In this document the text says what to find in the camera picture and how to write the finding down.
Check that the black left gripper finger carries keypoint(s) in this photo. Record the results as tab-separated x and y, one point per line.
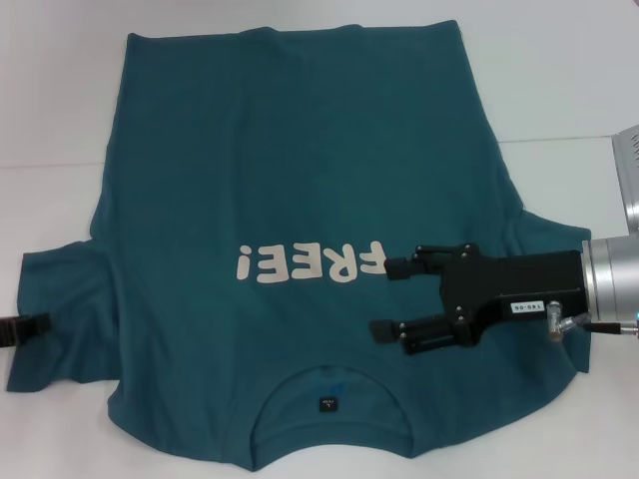
25	327

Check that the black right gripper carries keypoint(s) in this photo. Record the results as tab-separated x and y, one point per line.
519	284

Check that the teal t-shirt with FREE print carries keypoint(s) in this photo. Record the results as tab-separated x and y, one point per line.
309	159

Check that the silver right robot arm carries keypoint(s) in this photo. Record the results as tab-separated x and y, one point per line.
611	279

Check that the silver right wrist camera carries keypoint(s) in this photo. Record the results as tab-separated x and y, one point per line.
630	174

